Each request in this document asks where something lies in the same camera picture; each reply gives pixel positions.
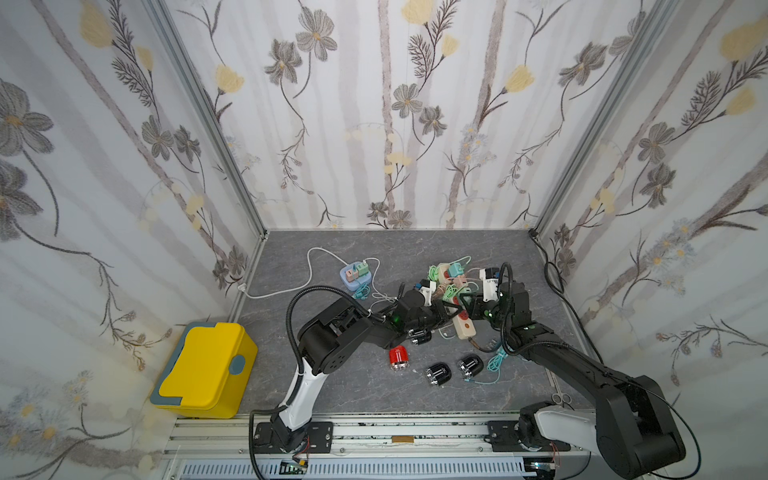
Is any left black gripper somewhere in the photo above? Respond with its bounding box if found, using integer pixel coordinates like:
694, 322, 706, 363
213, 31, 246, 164
404, 300, 464, 334

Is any black shaver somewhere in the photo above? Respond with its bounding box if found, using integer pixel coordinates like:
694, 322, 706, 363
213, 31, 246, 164
408, 329, 432, 345
458, 354, 485, 380
425, 362, 452, 386

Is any red shaver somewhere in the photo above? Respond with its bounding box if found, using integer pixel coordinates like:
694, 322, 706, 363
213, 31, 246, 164
388, 345, 409, 371

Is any light green charger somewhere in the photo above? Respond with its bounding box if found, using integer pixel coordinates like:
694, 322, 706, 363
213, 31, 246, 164
443, 285, 461, 301

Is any beige power strip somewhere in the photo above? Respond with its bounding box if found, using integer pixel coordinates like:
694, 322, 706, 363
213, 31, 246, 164
434, 260, 476, 340

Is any teal cable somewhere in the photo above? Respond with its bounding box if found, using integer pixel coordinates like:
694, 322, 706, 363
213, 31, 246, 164
473, 344, 511, 386

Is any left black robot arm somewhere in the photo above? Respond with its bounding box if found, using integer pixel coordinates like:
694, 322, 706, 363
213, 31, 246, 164
252, 285, 462, 452

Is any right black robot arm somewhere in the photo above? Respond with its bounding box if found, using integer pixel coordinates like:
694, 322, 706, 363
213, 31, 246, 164
458, 281, 686, 479

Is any teal charger far end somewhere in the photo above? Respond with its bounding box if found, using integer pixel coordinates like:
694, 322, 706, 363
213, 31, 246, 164
428, 265, 441, 281

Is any blue round power cube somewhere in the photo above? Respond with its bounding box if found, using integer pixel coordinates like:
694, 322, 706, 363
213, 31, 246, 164
339, 261, 373, 292

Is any yellow lidded box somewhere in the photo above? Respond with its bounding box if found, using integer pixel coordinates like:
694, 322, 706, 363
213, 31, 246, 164
149, 322, 258, 419

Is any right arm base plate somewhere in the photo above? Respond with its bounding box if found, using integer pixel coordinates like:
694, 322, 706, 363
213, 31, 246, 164
483, 420, 572, 453

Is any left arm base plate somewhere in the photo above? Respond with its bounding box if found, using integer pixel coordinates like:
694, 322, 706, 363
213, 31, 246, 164
248, 421, 334, 455

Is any white power cube cable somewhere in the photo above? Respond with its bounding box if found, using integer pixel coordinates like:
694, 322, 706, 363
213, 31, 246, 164
239, 247, 352, 300

